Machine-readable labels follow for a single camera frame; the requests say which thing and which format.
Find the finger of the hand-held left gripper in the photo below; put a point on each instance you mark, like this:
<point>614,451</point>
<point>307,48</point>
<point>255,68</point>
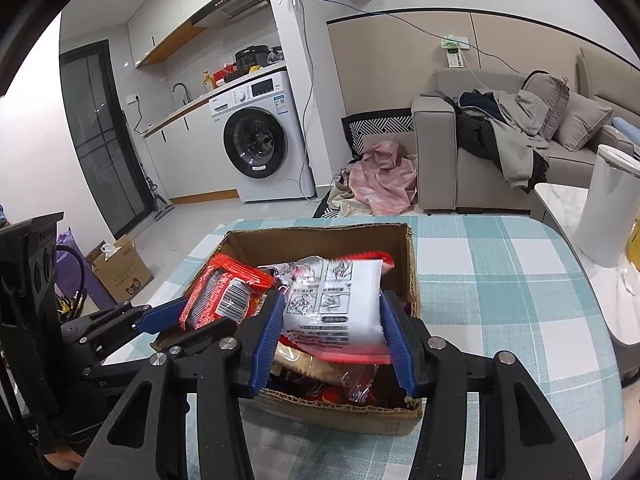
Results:
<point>160,317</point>
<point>200,335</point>

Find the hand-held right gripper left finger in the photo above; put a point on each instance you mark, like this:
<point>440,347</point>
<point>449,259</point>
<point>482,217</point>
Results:
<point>270,335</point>

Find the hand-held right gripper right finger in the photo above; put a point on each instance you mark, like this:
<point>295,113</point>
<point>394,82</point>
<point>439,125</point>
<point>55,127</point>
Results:
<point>395,340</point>

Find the red black snack packet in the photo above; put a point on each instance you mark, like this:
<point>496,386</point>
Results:
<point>355,385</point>
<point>225,290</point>

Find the white red-edged snack packet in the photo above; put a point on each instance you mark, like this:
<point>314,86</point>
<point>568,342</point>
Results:
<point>335,305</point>

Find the brown cardboard box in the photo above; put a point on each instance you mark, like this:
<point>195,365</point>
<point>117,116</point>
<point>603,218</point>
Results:
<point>345,417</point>

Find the person's left hand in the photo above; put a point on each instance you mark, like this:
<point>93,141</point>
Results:
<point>62,460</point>

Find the printed cardboard floor box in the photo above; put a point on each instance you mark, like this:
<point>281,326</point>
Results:
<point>122,270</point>

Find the purple bag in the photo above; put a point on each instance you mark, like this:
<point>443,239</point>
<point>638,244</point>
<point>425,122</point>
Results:
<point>95,285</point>

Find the teal checked tablecloth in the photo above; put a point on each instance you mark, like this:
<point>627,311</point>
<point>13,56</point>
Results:
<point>500,300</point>

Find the stick vacuum cleaner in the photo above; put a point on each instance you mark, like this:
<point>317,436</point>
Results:
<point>160,205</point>

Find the dark glass door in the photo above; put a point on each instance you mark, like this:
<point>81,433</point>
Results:
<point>100,140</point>

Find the pink cloth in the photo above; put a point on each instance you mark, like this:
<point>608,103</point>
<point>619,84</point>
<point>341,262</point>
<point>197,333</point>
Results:
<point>385,180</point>

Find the white lower kitchen cabinet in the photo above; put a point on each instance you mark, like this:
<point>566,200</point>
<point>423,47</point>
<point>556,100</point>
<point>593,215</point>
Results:
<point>190,160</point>

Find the white kitchen cabinet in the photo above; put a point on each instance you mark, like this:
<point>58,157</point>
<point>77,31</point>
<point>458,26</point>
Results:
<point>165,15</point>
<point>190,160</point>

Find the grey sofa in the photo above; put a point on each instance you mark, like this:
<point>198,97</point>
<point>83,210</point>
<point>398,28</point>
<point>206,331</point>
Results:
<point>435,160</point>

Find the white washing machine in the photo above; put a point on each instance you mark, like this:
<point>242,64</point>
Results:
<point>260,145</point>

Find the black white patterned basket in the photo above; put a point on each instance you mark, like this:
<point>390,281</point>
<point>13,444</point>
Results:
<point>375,125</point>

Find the white marble side table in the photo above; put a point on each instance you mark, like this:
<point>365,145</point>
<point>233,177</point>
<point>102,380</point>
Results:
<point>610,305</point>

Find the dark clothes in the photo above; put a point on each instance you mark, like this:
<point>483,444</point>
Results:
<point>475,130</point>

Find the kitchen faucet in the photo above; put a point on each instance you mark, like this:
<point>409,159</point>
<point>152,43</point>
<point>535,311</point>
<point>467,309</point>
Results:
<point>182,91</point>

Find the grey jacket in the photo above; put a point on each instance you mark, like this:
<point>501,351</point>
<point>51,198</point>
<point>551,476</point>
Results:
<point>520,145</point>

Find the yellow soap bottle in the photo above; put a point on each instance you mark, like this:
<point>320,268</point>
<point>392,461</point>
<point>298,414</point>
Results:
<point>208,84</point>

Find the white trash bin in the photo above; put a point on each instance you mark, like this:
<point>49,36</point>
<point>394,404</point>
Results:
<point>607,210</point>

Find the red box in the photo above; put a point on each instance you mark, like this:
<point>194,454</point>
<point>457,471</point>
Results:
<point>225,76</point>

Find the yellow plastic bag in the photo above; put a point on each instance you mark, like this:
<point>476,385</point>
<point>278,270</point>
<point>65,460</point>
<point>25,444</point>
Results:
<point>634,247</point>

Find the black pressure cooker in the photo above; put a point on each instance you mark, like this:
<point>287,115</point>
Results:
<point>251,59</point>

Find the grey sofa pillow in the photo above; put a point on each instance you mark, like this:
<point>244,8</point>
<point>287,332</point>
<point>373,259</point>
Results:
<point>547,102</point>
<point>582,120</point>

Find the white upper kitchen cabinet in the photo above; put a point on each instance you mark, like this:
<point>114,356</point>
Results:
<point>165,15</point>

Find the light blue pillow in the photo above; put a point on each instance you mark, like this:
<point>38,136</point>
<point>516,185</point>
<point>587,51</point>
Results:
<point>627,130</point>

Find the silver range hood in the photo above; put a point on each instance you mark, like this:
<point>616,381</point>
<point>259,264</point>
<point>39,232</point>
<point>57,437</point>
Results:
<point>230,2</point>

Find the white wall socket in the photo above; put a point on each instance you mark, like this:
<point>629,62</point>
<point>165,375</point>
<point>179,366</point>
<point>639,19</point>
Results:
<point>131,99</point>

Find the white wall power strip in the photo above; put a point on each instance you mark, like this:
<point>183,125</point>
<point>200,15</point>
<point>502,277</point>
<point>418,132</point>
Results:
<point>454,52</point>

